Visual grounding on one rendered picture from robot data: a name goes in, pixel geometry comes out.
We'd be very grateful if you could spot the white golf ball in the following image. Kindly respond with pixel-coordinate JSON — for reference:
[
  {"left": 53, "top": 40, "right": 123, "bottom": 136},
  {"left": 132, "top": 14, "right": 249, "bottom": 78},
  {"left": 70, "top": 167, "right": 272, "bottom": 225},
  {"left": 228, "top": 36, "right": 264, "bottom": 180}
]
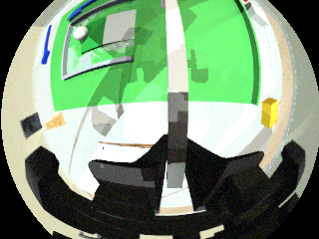
[{"left": 73, "top": 27, "right": 88, "bottom": 41}]

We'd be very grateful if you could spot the yellow rectangular block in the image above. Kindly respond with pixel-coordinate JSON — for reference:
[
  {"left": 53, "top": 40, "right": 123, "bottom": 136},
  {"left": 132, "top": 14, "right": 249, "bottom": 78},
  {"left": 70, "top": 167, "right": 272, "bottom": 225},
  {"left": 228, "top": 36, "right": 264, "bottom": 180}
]
[{"left": 262, "top": 97, "right": 279, "bottom": 127}]

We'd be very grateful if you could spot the green flat mat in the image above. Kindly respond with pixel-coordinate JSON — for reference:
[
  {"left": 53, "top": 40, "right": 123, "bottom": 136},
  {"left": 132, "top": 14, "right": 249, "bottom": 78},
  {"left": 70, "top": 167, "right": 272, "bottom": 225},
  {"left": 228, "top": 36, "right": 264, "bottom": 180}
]
[{"left": 49, "top": 0, "right": 254, "bottom": 112}]

